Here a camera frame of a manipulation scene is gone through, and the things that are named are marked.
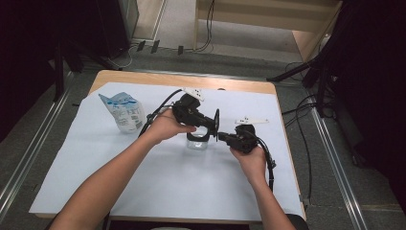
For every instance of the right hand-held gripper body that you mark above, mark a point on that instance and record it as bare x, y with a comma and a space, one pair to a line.
244, 139

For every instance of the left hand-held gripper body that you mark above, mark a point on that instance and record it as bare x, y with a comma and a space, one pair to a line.
188, 110

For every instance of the white and blue refill pouch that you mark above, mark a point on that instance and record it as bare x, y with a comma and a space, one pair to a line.
124, 111

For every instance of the person's left hand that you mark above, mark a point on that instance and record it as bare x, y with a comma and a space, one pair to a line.
166, 127

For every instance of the person's right hand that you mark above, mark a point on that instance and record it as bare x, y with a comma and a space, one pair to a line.
253, 166

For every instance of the wooden table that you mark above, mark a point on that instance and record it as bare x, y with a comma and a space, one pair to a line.
143, 76

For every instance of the white table sheet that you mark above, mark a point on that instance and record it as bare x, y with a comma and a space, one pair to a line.
178, 191

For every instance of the grey table clamp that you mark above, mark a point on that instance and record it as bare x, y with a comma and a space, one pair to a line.
304, 201

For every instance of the black chair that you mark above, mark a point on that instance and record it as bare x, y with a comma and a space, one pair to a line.
297, 222

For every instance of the black stand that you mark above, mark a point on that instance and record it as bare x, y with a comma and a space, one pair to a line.
320, 76
59, 64

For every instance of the dark grey cabinet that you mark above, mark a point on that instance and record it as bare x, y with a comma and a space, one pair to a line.
127, 19

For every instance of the black curtain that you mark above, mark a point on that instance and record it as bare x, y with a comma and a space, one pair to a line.
376, 80
25, 48

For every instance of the black floor bracket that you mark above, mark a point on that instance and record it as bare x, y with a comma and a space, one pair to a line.
155, 46
180, 50
141, 45

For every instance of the metal floor rail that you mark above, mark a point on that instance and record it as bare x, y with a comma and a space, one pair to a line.
32, 150
338, 172

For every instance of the light wooden frame furniture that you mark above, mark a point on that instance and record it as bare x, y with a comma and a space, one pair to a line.
255, 16

